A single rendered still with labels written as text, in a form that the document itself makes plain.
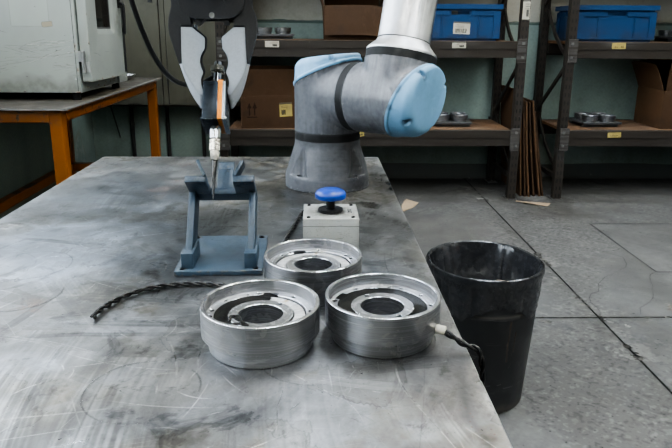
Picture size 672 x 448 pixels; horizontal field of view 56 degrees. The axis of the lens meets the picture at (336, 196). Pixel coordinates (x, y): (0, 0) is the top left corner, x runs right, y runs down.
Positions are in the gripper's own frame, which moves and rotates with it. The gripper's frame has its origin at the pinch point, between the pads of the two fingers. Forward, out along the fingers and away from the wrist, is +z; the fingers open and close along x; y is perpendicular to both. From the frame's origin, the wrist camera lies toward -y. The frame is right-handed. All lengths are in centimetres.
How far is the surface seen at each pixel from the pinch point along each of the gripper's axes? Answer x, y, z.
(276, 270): -7.1, -12.7, 16.1
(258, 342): -6.2, -26.4, 16.9
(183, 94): 71, 361, 35
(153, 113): 79, 308, 41
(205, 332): -1.6, -24.0, 17.2
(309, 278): -10.4, -14.3, 16.3
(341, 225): -14.5, 2.3, 16.1
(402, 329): -18.1, -25.0, 16.7
